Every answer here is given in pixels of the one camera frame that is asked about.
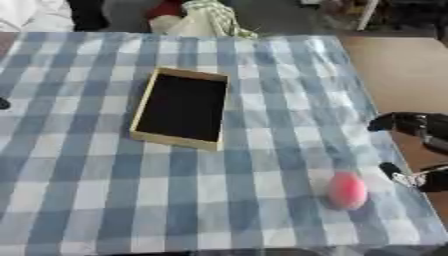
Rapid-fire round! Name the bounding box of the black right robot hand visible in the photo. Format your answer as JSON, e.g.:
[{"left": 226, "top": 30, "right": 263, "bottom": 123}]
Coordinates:
[{"left": 365, "top": 111, "right": 448, "bottom": 193}]

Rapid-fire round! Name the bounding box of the person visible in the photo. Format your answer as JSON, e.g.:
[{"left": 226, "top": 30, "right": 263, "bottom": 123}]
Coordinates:
[{"left": 0, "top": 0, "right": 77, "bottom": 33}]

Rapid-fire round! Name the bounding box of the tan cardboard box black inside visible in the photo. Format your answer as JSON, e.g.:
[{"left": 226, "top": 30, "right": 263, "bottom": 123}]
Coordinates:
[{"left": 127, "top": 66, "right": 231, "bottom": 152}]

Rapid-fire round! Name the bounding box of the pink toy peach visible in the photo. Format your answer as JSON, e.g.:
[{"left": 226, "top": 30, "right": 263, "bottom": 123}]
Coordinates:
[{"left": 325, "top": 171, "right": 371, "bottom": 211}]

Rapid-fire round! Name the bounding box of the green white checked cloth bundle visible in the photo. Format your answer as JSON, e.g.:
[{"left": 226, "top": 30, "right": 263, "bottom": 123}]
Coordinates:
[{"left": 147, "top": 0, "right": 259, "bottom": 40}]

